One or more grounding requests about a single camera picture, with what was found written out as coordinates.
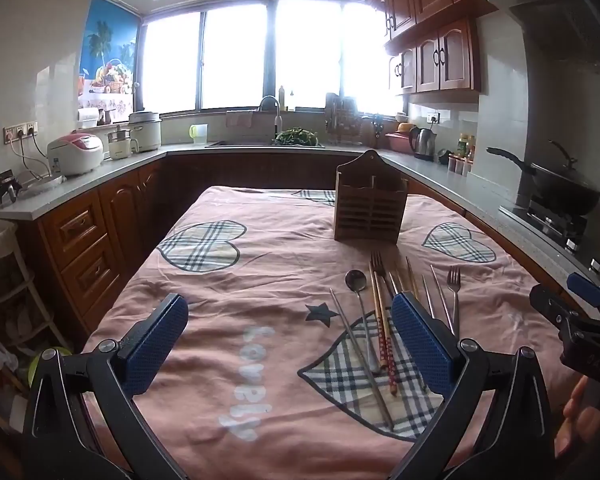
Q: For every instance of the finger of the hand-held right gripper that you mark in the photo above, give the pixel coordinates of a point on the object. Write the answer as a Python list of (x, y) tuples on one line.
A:
[(586, 290), (550, 305)]

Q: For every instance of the steel electric kettle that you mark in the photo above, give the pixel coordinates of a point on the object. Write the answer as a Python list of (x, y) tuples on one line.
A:
[(424, 144)]

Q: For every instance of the gas stove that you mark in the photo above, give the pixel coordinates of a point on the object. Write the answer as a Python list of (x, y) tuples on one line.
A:
[(555, 225)]

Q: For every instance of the group of condiment bottles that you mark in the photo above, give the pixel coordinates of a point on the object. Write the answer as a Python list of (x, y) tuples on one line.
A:
[(461, 157)]

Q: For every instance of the small white electric pot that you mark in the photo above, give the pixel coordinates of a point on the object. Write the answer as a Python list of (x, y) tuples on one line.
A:
[(121, 146)]

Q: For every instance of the black wok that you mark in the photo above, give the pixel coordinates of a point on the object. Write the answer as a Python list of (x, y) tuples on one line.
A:
[(565, 185)]

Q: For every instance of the silver fork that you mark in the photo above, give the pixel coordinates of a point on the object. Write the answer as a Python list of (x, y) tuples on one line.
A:
[(453, 285)]

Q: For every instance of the yellow bowl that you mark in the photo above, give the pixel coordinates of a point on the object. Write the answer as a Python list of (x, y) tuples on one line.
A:
[(403, 128)]

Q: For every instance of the dish rack with knives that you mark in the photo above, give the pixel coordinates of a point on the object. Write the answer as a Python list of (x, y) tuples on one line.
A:
[(341, 120)]

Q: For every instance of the pink dish cloth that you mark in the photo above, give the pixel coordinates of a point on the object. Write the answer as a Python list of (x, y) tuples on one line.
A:
[(239, 119)]

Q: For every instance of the triple wall outlet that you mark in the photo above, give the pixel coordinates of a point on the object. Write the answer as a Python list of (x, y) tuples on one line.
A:
[(20, 132)]

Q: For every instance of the green vegetables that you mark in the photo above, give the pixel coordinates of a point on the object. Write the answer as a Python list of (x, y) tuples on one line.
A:
[(297, 137)]

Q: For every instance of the black clamp stand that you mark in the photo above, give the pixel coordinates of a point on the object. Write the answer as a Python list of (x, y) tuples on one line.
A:
[(9, 185)]

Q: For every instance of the pink plaid heart tablecloth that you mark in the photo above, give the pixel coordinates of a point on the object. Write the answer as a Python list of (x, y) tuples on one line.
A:
[(260, 285)]

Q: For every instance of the red patterned wooden chopstick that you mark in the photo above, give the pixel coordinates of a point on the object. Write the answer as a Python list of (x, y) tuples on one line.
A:
[(389, 355), (377, 310)]

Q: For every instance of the white and pink rice cooker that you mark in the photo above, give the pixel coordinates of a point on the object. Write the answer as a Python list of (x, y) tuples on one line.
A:
[(75, 155)]

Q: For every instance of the wooden kitchen cabinets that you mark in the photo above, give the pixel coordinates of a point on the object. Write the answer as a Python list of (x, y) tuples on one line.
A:
[(445, 55), (85, 240)]

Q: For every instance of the fruit and palm wall poster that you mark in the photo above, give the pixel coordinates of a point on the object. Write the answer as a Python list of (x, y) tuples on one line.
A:
[(107, 50)]

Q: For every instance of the wooden lower kitchen cabinets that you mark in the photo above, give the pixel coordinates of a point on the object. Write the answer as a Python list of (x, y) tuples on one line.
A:
[(85, 240)]

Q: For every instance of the copper fork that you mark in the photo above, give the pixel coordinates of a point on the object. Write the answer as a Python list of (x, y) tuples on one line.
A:
[(377, 262)]

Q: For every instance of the range hood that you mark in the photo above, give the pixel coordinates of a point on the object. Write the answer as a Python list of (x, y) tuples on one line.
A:
[(555, 0)]

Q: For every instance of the large kitchen window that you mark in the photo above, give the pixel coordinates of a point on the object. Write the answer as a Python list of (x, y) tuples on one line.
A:
[(235, 60)]

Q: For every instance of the tall bottle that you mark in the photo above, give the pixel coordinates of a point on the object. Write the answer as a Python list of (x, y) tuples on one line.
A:
[(282, 99)]

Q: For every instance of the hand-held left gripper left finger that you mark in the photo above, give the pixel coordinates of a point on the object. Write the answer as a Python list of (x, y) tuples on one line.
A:
[(162, 332)]

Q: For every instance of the single wall outlet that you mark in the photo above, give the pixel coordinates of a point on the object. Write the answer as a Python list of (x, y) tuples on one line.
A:
[(433, 118)]

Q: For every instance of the wooden upper kitchen cabinets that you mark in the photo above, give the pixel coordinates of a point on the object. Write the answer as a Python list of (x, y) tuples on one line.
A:
[(445, 55)]

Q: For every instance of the pink basin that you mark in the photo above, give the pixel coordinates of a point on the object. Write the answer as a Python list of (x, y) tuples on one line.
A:
[(397, 142)]

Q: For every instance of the kitchen faucet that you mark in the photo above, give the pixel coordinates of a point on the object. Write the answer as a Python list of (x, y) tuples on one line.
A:
[(278, 122)]

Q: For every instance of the large white rice cooker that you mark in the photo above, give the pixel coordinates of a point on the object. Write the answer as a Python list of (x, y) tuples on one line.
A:
[(145, 132)]

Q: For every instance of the wooden utensil holder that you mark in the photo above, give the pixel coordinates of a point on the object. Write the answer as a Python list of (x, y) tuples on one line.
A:
[(370, 200)]

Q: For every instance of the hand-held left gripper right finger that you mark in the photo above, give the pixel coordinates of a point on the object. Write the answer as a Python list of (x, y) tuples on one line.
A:
[(422, 340)]

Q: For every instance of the kitchen sink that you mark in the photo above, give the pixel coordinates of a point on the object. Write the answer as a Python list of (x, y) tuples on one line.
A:
[(235, 143)]

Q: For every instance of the grey kitchen countertop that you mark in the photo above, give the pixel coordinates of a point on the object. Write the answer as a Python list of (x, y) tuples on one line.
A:
[(475, 190)]

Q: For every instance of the metal spoon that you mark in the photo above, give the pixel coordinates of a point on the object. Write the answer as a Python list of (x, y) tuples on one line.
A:
[(355, 280)]

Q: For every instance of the person's right hand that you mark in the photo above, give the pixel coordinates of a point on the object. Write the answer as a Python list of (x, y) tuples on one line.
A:
[(585, 420)]

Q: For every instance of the dark green bowl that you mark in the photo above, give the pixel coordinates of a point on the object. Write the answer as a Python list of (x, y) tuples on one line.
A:
[(445, 157)]

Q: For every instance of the white storage rack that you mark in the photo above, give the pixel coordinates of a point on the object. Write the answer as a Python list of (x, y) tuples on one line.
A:
[(15, 285)]

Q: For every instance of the clear pitcher with green lid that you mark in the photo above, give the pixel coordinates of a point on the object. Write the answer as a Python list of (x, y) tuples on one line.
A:
[(198, 134)]

